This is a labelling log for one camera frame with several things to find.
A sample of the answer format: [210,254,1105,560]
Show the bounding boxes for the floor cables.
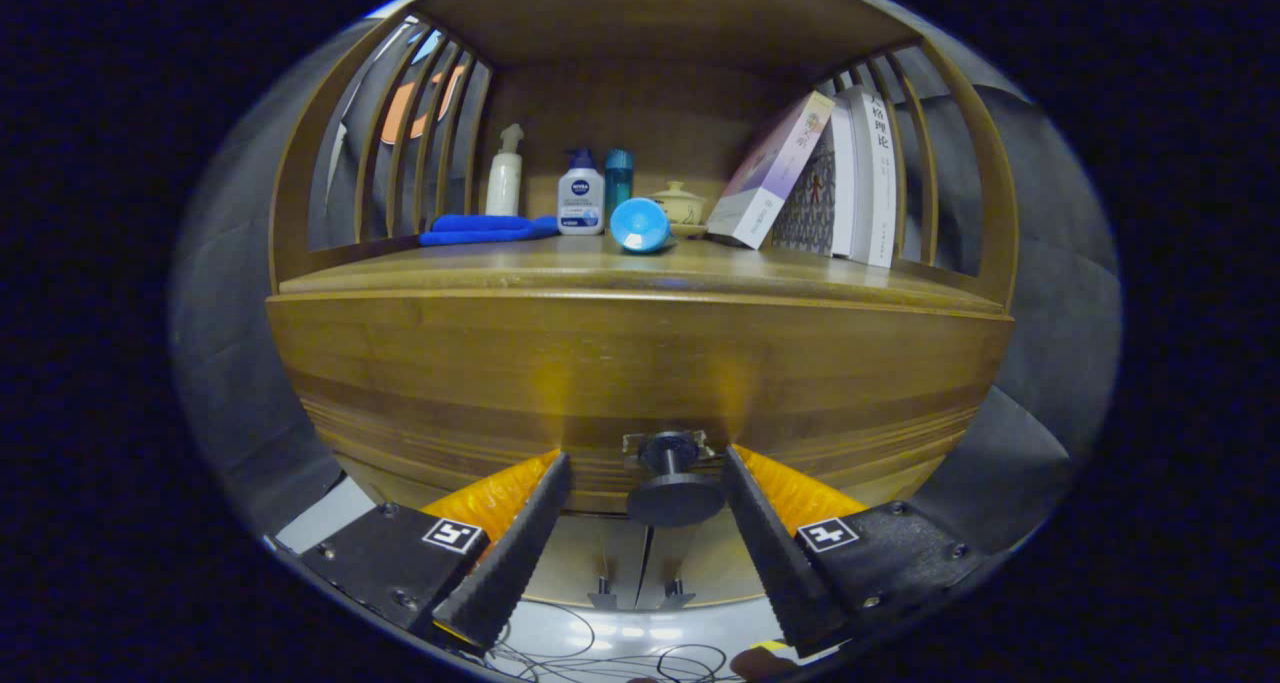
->
[480,603,741,683]

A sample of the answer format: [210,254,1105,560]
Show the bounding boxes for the white spray bottle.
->
[485,123,525,217]

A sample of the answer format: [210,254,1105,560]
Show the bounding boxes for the blue and white tube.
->
[609,198,674,255]

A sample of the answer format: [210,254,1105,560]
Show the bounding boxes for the wooden cabinet door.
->
[523,511,653,609]
[636,518,779,609]

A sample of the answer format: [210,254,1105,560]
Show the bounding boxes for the white pump bottle blue label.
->
[557,148,606,237]

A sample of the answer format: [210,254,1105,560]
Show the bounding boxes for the blue cloth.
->
[418,213,561,248]

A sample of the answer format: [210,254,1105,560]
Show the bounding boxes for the wooden cabinet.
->
[268,0,1021,612]

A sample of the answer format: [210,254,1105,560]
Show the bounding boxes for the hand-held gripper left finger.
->
[297,450,574,654]

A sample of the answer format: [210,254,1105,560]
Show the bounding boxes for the purple and white book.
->
[705,90,836,251]

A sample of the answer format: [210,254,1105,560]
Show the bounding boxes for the teal bottle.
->
[604,148,635,219]

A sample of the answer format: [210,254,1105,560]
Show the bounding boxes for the black drawer knob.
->
[626,431,727,529]

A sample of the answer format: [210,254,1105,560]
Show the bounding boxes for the plain white book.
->
[828,93,863,259]

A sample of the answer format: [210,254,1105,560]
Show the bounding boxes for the dark patterned book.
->
[770,128,839,257]

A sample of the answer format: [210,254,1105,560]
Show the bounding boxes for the wooden drawer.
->
[265,291,1016,516]

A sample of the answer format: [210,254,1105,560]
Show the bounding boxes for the white book black lettering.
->
[840,84,899,269]

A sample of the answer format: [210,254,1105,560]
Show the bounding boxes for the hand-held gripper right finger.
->
[720,444,986,659]

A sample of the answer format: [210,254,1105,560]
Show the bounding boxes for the beige ceramic lidded cup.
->
[648,181,711,239]

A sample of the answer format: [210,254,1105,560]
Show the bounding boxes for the wooden countertop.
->
[276,231,1009,316]

